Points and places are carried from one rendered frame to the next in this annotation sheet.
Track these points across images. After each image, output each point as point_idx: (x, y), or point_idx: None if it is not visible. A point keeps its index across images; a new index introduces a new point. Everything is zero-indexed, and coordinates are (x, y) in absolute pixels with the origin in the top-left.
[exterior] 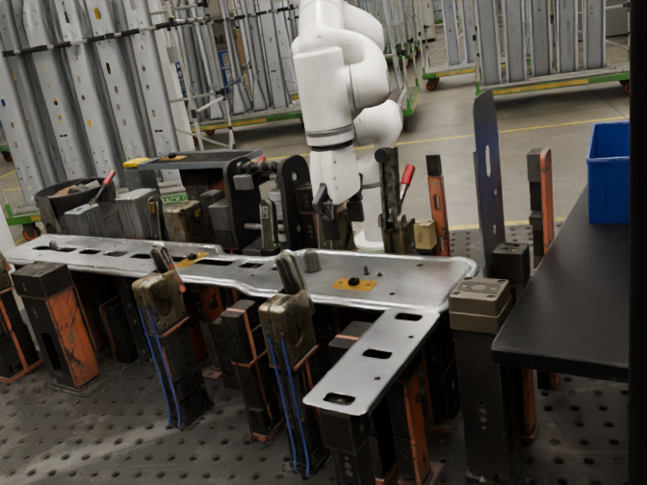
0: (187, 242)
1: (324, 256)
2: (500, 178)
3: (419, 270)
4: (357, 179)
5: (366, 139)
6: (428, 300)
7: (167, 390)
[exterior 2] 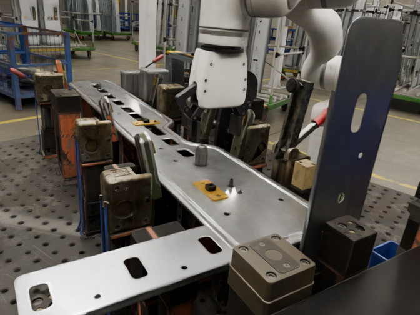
0: (163, 112)
1: (222, 157)
2: (377, 143)
3: (274, 204)
4: (240, 93)
5: (331, 85)
6: (246, 238)
7: (83, 204)
